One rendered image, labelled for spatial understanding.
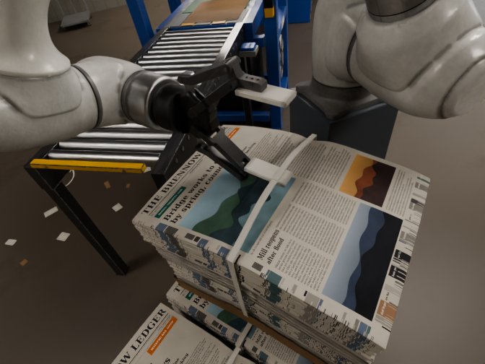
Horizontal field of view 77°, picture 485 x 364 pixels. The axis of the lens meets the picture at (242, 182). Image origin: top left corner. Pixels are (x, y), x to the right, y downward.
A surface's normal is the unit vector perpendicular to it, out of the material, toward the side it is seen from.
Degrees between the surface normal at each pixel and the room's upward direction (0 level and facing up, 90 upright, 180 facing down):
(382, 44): 81
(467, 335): 0
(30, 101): 83
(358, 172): 6
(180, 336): 1
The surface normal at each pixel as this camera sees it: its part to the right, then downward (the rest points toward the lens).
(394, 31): -0.67, 0.37
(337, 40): -0.90, 0.29
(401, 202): 0.04, -0.62
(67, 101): 0.88, 0.32
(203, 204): -0.23, -0.73
